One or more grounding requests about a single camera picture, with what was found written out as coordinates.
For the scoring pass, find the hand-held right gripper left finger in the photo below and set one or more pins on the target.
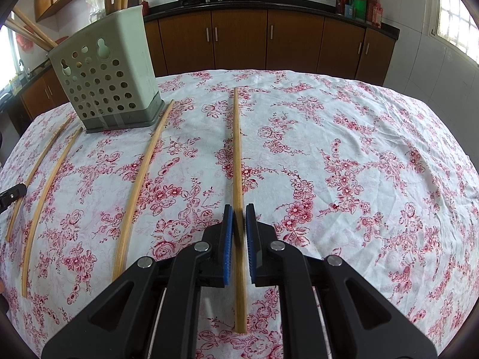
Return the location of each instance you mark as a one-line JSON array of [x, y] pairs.
[[226, 254]]

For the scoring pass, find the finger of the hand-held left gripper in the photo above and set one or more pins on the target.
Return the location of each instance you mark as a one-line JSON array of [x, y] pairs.
[[11, 194]]

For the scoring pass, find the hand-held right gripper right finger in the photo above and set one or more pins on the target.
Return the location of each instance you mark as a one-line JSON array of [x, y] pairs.
[[252, 254]]

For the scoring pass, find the green perforated chopstick holder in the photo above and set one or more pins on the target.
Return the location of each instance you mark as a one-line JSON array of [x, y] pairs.
[[112, 82]]

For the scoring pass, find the pink floral tablecloth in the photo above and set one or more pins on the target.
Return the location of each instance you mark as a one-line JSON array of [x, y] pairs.
[[336, 157]]

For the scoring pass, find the small sliding window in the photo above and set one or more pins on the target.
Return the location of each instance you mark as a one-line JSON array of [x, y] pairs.
[[9, 56]]

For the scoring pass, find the hanging red plastic bag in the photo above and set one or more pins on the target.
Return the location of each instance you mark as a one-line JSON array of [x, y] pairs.
[[26, 44]]

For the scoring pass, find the wooden base cabinets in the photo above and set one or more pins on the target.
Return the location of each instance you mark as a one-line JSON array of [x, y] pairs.
[[292, 41]]

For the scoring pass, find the small red bottle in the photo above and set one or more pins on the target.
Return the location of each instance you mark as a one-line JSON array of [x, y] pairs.
[[144, 7]]

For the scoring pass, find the dark cutting board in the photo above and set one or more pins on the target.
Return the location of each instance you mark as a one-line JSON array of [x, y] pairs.
[[134, 0]]

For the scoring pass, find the black kitchen countertop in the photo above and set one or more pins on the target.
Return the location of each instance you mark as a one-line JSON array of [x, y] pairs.
[[262, 3]]

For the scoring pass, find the small blue box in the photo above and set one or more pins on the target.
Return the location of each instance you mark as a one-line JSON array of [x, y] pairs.
[[348, 11]]

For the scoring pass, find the green box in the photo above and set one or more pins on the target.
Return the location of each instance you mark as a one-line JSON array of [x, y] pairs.
[[360, 9]]

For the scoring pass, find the large barred window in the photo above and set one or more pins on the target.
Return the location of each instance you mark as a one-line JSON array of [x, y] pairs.
[[454, 18]]

